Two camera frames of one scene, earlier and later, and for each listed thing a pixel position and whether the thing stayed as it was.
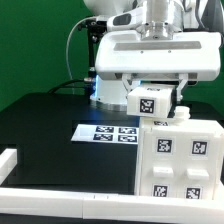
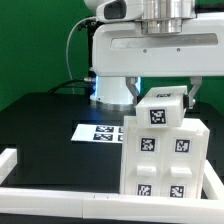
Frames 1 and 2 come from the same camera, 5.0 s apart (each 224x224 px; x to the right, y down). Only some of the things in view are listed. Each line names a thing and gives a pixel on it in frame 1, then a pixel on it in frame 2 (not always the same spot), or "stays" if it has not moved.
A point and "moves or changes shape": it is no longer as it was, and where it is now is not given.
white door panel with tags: x=197 y=165 -> x=181 y=163
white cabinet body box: x=180 y=157 moves or changes shape
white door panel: x=162 y=164 -> x=143 y=159
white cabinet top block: x=150 y=100 moves or changes shape
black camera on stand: x=95 y=29 stays
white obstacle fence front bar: x=110 y=206 stays
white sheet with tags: x=106 y=134 stays
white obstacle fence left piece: x=8 y=161 stays
